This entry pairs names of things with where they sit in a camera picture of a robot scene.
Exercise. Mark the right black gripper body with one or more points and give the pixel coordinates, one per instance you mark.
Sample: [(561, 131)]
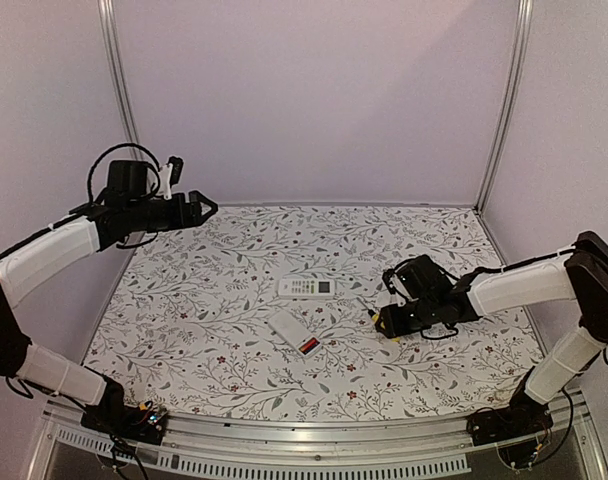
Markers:
[(405, 325)]

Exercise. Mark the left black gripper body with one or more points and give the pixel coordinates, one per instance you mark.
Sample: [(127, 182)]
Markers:
[(178, 219)]

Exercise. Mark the yellow handled screwdriver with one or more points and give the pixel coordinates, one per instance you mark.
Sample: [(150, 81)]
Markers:
[(372, 313)]

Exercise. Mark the plain white remote control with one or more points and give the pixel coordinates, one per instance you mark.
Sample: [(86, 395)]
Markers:
[(295, 334)]

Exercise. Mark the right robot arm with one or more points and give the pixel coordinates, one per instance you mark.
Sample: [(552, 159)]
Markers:
[(423, 294)]

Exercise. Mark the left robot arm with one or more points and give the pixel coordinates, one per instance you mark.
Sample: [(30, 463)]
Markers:
[(138, 198)]

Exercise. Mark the white remote with screen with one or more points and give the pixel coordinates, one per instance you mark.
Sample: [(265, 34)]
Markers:
[(302, 288)]

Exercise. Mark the floral patterned table mat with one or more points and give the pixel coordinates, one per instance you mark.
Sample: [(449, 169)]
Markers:
[(187, 325)]

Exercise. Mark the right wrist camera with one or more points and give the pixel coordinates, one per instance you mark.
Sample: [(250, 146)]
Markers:
[(388, 280)]

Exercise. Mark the front aluminium rail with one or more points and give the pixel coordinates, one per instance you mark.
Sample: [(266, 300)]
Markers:
[(202, 447)]

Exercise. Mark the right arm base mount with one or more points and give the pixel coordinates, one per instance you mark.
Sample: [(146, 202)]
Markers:
[(509, 425)]

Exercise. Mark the left aluminium frame post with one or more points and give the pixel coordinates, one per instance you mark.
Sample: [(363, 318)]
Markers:
[(117, 73)]

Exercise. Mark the aluminium frame post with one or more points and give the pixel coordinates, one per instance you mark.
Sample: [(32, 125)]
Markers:
[(117, 73), (509, 100)]

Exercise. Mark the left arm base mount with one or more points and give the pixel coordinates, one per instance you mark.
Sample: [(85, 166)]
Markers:
[(145, 423)]

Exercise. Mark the right aluminium frame post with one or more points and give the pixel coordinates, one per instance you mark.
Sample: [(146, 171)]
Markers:
[(509, 100)]

